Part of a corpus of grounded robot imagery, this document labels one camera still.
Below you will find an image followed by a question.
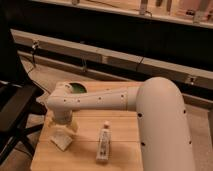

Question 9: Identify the black cable right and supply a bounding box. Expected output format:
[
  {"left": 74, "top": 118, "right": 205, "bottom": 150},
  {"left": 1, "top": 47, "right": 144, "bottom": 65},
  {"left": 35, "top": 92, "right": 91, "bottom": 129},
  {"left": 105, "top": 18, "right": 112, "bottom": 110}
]
[{"left": 134, "top": 9, "right": 154, "bottom": 73}]

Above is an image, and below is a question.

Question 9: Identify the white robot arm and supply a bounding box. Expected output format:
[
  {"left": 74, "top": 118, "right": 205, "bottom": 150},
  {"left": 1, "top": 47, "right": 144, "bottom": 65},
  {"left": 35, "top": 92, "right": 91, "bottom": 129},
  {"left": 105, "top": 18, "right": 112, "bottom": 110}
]
[{"left": 47, "top": 77, "right": 196, "bottom": 171}]

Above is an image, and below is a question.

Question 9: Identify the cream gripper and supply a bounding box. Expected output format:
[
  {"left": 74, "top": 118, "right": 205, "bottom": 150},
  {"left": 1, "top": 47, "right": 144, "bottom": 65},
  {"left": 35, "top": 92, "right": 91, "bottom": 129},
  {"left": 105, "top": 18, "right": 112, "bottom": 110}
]
[{"left": 48, "top": 120, "right": 78, "bottom": 136}]

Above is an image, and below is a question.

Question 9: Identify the black cable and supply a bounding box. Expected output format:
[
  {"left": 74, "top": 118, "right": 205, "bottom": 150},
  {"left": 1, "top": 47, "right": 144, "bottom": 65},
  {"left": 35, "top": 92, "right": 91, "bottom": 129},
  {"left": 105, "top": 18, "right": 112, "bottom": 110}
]
[
  {"left": 134, "top": 9, "right": 154, "bottom": 73},
  {"left": 26, "top": 39, "right": 54, "bottom": 98}
]

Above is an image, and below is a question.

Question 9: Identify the black chair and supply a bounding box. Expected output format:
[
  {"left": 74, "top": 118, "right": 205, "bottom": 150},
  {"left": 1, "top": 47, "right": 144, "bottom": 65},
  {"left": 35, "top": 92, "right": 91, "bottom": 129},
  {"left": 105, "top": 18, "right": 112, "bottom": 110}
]
[{"left": 0, "top": 29, "right": 47, "bottom": 165}]

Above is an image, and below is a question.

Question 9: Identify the black cable left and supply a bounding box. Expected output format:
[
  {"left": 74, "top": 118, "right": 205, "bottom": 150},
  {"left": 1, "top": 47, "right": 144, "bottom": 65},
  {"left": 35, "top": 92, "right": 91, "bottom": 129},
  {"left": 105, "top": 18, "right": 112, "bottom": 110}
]
[{"left": 26, "top": 39, "right": 54, "bottom": 98}]

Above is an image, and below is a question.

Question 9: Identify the white sponge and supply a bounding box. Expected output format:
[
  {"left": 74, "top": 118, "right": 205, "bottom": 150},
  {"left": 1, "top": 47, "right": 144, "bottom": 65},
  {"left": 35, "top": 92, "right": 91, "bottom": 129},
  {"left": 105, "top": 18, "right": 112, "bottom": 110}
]
[{"left": 50, "top": 133, "right": 72, "bottom": 151}]

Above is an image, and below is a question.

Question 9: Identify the wooden beam rail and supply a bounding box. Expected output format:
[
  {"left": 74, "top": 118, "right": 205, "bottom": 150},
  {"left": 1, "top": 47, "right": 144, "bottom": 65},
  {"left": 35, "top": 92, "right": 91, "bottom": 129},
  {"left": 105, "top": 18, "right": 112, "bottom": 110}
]
[{"left": 12, "top": 29, "right": 213, "bottom": 90}]

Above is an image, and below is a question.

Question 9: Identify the green bowl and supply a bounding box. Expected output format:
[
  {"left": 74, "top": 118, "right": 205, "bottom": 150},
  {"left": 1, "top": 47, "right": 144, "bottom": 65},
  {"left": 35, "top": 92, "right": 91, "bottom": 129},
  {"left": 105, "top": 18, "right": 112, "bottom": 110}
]
[{"left": 70, "top": 83, "right": 87, "bottom": 94}]

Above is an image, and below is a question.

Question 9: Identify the clear plastic bottle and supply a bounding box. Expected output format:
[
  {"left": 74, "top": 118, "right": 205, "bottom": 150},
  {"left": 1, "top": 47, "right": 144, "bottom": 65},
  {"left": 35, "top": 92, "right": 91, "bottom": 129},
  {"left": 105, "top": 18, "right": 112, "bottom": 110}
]
[{"left": 96, "top": 121, "right": 111, "bottom": 163}]

